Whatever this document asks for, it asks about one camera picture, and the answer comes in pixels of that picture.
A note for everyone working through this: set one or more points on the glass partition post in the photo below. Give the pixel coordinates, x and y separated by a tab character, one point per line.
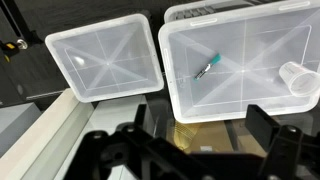
40	140

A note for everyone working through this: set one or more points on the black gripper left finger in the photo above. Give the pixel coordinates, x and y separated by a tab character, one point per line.
140	118

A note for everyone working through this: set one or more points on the teal capped marker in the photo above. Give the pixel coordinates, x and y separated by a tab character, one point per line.
207	67

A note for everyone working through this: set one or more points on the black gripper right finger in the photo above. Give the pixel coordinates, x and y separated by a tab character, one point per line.
261	128

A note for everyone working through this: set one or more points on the large open cardboard box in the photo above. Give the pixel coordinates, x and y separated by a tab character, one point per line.
216	136

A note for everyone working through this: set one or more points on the large clear plastic bin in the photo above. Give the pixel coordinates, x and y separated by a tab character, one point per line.
233	96

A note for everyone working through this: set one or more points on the grey plastic crate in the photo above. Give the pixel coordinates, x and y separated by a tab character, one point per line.
190	13

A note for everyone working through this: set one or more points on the black yellow clamp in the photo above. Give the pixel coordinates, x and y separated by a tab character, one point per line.
11	46

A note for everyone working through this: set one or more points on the small clear plastic bin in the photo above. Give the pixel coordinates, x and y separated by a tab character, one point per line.
106	63

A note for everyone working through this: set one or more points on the clear plastic cup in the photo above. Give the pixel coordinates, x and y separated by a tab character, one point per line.
300	80

